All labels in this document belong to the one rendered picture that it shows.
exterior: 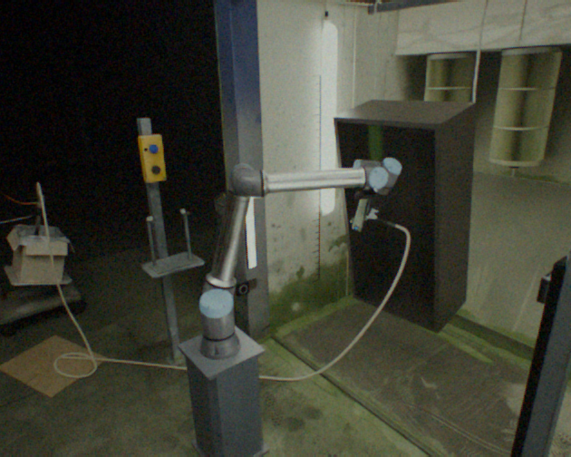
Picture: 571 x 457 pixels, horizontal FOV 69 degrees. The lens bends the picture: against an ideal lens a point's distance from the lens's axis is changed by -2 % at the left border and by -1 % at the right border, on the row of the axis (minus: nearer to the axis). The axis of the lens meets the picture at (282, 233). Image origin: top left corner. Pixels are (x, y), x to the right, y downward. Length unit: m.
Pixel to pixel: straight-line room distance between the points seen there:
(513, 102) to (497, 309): 1.39
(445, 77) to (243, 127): 1.55
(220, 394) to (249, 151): 1.41
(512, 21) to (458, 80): 0.52
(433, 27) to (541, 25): 0.70
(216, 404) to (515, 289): 2.17
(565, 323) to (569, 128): 2.37
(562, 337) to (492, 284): 2.20
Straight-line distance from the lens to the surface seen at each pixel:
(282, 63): 2.74
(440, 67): 3.36
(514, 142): 3.12
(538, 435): 1.34
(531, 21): 3.04
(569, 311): 1.14
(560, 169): 3.44
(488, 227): 3.48
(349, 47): 3.14
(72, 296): 3.91
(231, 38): 2.55
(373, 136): 2.60
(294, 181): 1.76
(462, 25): 3.24
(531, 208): 3.45
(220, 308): 1.88
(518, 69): 3.10
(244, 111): 2.58
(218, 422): 2.13
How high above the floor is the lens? 1.84
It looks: 21 degrees down
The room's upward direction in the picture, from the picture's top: 2 degrees counter-clockwise
